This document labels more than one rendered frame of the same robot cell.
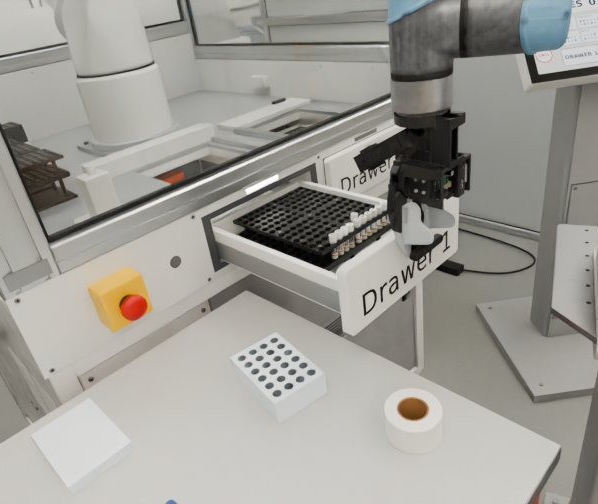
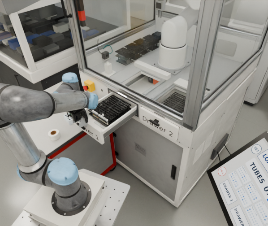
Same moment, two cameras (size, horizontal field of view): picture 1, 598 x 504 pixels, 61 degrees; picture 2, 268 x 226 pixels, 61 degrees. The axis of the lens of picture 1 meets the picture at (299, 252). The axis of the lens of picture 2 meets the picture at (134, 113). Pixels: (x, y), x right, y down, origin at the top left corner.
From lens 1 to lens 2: 1.59 m
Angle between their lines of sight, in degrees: 67
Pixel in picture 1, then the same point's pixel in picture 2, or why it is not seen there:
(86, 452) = not seen: hidden behind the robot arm
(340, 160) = (143, 110)
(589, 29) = (245, 192)
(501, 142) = not seen: outside the picture
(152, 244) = (98, 83)
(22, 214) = (81, 61)
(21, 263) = (80, 67)
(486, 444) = (47, 146)
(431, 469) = (45, 138)
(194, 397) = not seen: hidden behind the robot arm
